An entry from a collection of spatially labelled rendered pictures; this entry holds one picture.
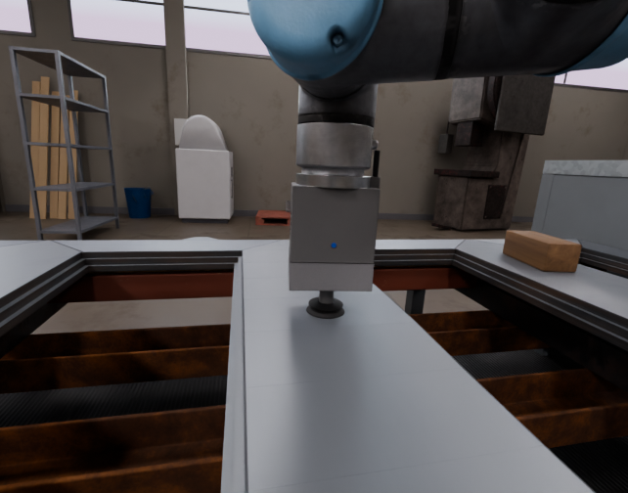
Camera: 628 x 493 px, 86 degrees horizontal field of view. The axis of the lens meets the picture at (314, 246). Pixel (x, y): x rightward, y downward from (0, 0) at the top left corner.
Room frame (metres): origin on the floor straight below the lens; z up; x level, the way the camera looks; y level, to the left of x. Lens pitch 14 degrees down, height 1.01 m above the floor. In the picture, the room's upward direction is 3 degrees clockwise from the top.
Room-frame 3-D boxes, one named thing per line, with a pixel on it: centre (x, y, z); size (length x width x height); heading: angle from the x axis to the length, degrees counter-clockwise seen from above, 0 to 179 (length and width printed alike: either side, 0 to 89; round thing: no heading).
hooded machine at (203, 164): (5.71, 1.82, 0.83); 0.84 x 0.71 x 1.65; 99
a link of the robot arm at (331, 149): (0.35, -0.02, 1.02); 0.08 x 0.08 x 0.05
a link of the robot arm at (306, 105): (0.35, -0.02, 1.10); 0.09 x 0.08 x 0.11; 170
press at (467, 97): (6.11, -2.79, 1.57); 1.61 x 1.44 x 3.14; 99
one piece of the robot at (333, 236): (0.36, -0.02, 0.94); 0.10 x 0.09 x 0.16; 6
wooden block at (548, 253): (0.62, -0.42, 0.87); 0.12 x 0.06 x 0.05; 4
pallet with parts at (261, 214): (5.88, 0.43, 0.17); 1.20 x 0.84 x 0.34; 99
